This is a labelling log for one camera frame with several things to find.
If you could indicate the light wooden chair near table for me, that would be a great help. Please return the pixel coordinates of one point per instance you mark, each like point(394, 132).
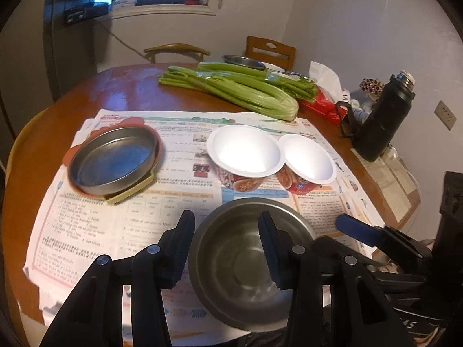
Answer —
point(26, 130)

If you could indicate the square-back wooden chair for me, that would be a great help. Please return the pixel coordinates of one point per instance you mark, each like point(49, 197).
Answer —
point(270, 51)

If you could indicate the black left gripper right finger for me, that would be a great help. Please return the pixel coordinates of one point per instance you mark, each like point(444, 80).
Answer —
point(311, 288)

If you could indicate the printed newspaper sheets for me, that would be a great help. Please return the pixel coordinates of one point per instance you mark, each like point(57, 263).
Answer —
point(71, 230)

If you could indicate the curved-back wooden chair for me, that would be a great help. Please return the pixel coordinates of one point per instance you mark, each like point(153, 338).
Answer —
point(196, 53)

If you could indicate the yellow shell-shaped plate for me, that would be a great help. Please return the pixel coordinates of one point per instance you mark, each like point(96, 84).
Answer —
point(131, 191)

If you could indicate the leopard pattern item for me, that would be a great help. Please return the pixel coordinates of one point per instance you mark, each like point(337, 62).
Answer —
point(372, 87)

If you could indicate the steel pan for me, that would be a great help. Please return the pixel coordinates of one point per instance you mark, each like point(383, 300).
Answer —
point(105, 169)

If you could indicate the papers under glass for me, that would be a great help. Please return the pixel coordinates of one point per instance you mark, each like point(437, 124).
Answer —
point(398, 187)

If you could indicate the grey refrigerator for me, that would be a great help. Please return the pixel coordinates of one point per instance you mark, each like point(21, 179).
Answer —
point(42, 58)

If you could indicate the far steel bowl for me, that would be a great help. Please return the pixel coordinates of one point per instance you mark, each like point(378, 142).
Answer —
point(244, 62)

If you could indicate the green celery bunch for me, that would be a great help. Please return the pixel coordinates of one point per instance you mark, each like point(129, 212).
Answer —
point(268, 94)

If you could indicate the black box on refrigerator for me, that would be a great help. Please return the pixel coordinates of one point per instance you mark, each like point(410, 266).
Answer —
point(85, 12)

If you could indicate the red tissue pack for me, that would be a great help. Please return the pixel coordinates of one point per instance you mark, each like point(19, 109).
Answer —
point(325, 108)

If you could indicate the large white noodle bowl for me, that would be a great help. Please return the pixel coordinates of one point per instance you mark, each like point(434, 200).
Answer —
point(243, 157)

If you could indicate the wall power outlet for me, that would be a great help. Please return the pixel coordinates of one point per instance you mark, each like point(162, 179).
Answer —
point(445, 115)

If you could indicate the black thermos bottle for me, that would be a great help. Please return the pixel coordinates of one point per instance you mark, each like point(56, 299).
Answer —
point(371, 132)

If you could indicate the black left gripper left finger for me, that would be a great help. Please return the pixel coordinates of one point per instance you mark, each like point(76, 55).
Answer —
point(92, 313)

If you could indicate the small white noodle bowl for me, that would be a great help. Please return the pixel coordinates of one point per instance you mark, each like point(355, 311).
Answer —
point(307, 165)

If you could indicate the round steel bowl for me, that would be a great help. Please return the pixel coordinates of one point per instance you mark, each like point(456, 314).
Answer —
point(228, 269)

